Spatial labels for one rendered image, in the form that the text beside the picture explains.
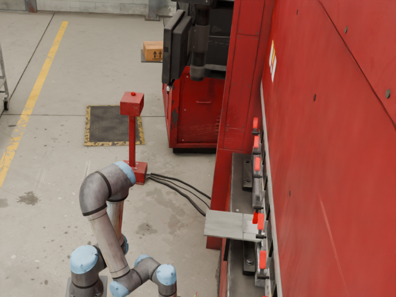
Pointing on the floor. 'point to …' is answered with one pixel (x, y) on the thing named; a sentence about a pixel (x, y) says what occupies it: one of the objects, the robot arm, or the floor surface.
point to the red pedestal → (139, 167)
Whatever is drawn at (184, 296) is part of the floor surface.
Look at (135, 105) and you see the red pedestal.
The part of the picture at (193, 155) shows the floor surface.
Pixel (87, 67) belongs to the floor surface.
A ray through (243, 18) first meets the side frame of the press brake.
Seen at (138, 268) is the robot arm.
